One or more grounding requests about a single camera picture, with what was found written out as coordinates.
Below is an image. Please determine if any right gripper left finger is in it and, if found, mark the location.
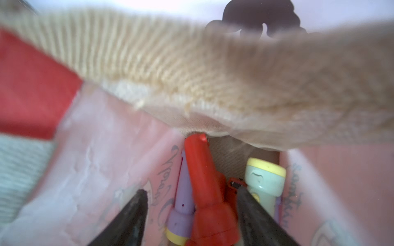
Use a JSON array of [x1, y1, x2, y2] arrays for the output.
[[89, 189, 148, 246]]

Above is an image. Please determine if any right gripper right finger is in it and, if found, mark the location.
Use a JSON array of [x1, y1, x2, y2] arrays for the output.
[[237, 187, 299, 246]]

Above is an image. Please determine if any red flashlight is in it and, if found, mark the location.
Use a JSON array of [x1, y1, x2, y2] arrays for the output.
[[184, 133, 240, 246], [216, 171, 247, 217]]

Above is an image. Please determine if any light green flashlight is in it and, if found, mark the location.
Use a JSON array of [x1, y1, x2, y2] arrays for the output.
[[245, 158, 286, 217]]

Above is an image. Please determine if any purple flashlight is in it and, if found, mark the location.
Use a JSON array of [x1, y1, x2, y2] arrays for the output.
[[166, 151, 195, 246]]

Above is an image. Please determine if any brown jute tote bag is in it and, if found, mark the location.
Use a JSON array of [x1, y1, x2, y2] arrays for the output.
[[0, 7, 394, 246]]

